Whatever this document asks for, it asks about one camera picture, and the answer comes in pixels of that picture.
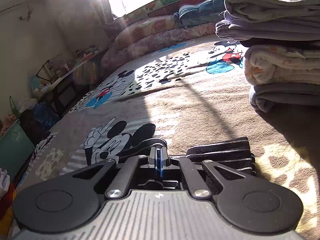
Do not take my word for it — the black white striped garment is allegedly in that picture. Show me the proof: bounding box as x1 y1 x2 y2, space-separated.
117 137 257 176

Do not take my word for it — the colourful folded clothes pile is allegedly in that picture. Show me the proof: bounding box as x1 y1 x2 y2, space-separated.
1 115 35 236

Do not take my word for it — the cluttered dark side table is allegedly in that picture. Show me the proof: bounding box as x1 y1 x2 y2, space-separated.
36 45 108 117

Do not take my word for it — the purple floral folded quilt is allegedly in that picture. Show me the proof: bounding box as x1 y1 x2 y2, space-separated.
101 22 216 76

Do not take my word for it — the grey folded laundry stack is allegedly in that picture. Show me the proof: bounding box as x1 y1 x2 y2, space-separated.
215 0 319 112

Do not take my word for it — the beige window curtain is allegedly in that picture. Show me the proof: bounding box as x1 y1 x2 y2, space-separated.
82 0 118 38

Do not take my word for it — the yellow patterned pillow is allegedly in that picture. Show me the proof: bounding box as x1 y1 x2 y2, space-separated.
114 15 179 49

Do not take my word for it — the blue folded quilt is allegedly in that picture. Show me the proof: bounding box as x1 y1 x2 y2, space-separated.
174 0 225 28

